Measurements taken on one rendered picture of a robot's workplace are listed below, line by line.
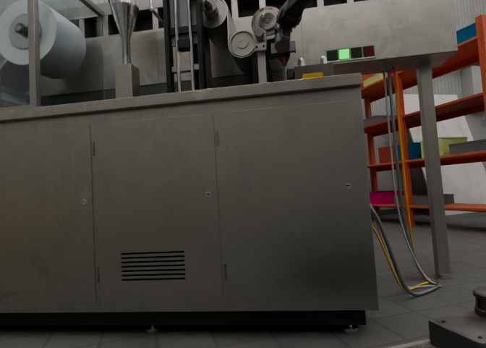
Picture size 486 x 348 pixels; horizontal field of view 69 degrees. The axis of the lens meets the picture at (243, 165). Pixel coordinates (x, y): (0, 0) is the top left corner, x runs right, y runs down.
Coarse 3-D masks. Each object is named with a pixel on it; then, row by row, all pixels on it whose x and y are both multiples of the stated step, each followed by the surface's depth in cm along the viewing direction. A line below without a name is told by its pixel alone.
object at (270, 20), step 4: (268, 12) 154; (260, 16) 155; (268, 16) 154; (272, 16) 154; (260, 20) 155; (264, 20) 155; (268, 20) 154; (272, 20) 154; (260, 24) 155; (264, 24) 154; (268, 24) 154; (272, 24) 154; (264, 28) 154; (268, 28) 154; (272, 28) 155
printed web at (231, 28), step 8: (232, 24) 170; (232, 32) 169; (208, 40) 183; (208, 48) 181; (208, 56) 180; (240, 56) 158; (248, 56) 158; (256, 56) 165; (208, 64) 179; (240, 64) 169; (248, 64) 168; (208, 72) 178; (248, 72) 179; (208, 80) 176; (208, 88) 175
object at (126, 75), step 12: (120, 12) 174; (132, 12) 176; (120, 24) 175; (132, 24) 178; (120, 72) 173; (132, 72) 173; (120, 84) 173; (132, 84) 172; (120, 96) 173; (132, 96) 172
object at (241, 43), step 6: (240, 30) 158; (246, 30) 158; (234, 36) 159; (240, 36) 159; (246, 36) 158; (252, 36) 157; (234, 42) 159; (240, 42) 158; (246, 42) 158; (252, 42) 158; (234, 48) 159; (240, 48) 158; (246, 48) 158; (252, 48) 157; (240, 54) 158; (246, 54) 157
